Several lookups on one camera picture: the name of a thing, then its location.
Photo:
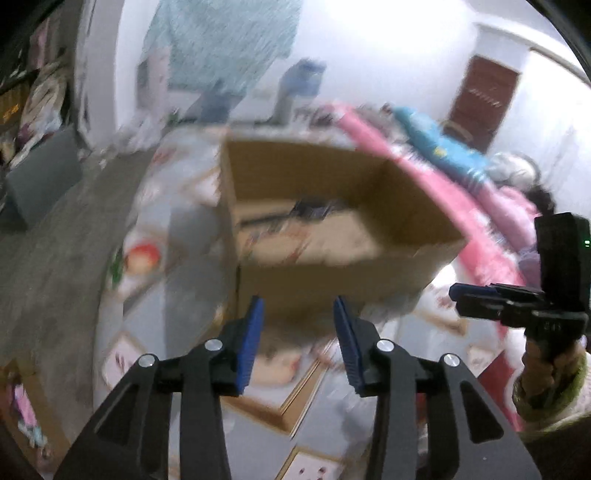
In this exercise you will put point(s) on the grey storage box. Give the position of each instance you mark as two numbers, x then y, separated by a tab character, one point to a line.
41	180

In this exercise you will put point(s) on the person's right forearm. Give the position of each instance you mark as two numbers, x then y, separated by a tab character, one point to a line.
554	406

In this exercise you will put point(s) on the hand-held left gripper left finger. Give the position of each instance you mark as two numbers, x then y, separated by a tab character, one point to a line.
249	341

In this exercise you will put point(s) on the white wardrobe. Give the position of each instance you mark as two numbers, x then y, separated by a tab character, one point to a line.
554	138

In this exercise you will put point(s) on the blue water dispenser bottle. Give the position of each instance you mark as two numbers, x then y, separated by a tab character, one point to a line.
302	78

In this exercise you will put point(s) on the pink floral blanket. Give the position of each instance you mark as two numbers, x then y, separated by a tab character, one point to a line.
438	184

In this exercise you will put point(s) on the wooden chair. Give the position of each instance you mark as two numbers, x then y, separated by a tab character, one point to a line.
455	131

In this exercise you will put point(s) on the brown door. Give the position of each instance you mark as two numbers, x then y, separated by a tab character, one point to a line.
480	106

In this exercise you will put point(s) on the teal floral hanging cloth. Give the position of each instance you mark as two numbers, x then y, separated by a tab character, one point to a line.
221	41

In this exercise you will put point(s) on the blue patterned pillow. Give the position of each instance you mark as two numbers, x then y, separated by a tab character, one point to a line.
438	143

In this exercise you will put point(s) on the white plastic bag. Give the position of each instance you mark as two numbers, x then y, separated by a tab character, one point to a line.
141	129

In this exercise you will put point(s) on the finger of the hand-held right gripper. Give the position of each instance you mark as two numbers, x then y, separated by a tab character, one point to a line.
466	290
480	308

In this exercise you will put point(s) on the pile of clothes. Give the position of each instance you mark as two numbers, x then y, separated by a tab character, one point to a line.
41	101

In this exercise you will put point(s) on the fruit printed floor mat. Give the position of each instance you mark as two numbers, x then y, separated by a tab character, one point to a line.
184	295

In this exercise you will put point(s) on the brown cardboard box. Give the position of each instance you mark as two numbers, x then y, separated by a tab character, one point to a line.
323	295

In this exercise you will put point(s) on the person's right hand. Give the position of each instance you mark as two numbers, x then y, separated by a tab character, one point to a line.
545	367

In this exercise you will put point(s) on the black pink smart watch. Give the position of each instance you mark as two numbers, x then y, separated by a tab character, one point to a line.
309	207

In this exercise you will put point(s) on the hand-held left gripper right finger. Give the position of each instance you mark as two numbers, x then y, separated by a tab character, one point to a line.
351	344

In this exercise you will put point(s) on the clear water jug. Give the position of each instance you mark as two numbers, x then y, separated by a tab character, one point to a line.
217	101

